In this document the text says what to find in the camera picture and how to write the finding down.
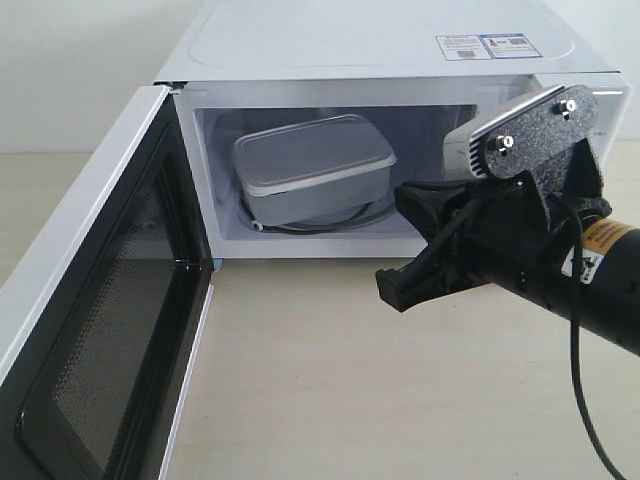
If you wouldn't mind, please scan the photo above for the white microwave oven body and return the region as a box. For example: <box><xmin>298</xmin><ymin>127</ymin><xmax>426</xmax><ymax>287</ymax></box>
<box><xmin>156</xmin><ymin>1</ymin><xmax>631</xmax><ymax>259</ymax></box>

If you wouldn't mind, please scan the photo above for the white and blue label sticker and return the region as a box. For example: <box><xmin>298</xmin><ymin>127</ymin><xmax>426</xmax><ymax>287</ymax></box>
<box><xmin>436</xmin><ymin>33</ymin><xmax>543</xmax><ymax>61</ymax></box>

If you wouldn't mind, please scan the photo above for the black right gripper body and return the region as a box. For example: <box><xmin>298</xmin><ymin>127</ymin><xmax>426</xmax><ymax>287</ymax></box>
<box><xmin>449</xmin><ymin>185</ymin><xmax>585</xmax><ymax>320</ymax></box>

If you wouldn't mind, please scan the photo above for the black right camera cable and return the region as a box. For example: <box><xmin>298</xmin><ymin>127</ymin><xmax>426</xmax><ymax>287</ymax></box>
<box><xmin>549</xmin><ymin>194</ymin><xmax>634</xmax><ymax>480</ymax></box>

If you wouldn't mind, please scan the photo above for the white microwave door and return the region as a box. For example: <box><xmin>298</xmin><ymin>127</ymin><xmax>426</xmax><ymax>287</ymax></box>
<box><xmin>1</xmin><ymin>85</ymin><xmax>213</xmax><ymax>479</ymax></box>

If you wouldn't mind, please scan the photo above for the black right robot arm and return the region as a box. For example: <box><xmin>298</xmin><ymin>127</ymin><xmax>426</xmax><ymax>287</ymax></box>
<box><xmin>375</xmin><ymin>181</ymin><xmax>639</xmax><ymax>354</ymax></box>

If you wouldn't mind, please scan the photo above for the white plastic lidded container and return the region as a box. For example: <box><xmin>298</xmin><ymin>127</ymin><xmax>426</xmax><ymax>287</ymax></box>
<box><xmin>233</xmin><ymin>114</ymin><xmax>397</xmax><ymax>227</ymax></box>

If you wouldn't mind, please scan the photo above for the glass turntable plate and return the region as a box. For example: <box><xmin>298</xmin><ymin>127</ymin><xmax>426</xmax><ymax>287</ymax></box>
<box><xmin>234</xmin><ymin>167</ymin><xmax>401</xmax><ymax>237</ymax></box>

